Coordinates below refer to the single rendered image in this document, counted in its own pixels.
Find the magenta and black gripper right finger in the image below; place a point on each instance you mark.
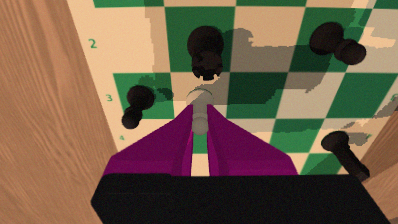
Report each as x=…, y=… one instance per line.
x=241, y=153

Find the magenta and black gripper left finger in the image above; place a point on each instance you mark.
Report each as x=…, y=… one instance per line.
x=161, y=151

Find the green and cream chessboard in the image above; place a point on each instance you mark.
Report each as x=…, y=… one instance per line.
x=272, y=84

